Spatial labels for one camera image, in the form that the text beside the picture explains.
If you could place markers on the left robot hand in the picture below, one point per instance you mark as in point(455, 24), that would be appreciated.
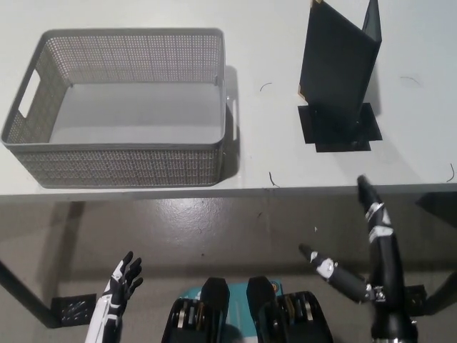
point(112, 300)

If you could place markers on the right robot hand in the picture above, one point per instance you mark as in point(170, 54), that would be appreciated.
point(389, 271)

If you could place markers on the black ribbed robot body block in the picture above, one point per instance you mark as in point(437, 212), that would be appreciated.
point(210, 300)
point(303, 321)

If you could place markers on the black table leg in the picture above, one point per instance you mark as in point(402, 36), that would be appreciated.
point(25, 289)

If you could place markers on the grey perforated plastic basket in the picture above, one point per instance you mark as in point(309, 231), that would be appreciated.
point(118, 168)

